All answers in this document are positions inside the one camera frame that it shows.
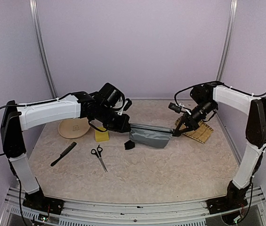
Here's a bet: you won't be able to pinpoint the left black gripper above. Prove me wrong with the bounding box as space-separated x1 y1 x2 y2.
97 105 132 134

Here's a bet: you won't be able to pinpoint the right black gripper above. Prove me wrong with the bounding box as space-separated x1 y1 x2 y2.
176 100 217 135

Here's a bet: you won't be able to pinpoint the grey zip pouch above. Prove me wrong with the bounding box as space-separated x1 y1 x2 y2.
129 123 172 149

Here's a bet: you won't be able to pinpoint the black scissors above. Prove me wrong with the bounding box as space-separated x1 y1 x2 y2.
90 145 108 172

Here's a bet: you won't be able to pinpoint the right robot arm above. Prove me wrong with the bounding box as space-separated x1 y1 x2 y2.
169 81 266 190

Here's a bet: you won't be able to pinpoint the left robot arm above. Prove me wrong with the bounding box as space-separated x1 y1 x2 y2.
0 83 132 210

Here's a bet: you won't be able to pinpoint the woven bamboo tray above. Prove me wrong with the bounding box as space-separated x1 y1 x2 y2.
184 121 214 144

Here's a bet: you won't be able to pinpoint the yellow sponge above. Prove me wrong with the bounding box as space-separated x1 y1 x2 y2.
94 130 109 142

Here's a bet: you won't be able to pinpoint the black clipper guard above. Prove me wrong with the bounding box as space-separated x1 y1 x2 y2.
124 140 135 150

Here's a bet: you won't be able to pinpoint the beige round plate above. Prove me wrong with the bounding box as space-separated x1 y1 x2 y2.
58 118 90 139

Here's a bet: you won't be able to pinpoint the black comb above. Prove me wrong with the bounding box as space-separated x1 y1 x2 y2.
50 142 77 167

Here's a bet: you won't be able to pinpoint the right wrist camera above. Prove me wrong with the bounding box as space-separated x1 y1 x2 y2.
168 102 191 115

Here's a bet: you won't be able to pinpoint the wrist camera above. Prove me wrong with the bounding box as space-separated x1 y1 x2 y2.
168 102 191 115
117 98 132 115

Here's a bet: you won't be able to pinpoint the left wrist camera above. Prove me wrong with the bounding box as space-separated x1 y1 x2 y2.
117 98 132 115

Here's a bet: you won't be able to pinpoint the aluminium front rail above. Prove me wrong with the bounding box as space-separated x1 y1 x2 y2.
0 187 266 226

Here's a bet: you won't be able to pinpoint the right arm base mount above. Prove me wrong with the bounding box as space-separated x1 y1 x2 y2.
206 181 250 214

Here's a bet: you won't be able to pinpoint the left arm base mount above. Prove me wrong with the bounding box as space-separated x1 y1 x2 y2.
23 188 64 215

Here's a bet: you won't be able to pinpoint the right aluminium frame post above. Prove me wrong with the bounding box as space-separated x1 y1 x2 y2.
216 0 238 81

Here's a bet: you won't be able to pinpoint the aluminium frame post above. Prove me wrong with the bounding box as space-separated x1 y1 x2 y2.
29 0 57 98
216 0 238 81

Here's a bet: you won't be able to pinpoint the left aluminium frame post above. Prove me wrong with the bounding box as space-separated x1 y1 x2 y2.
29 0 57 98

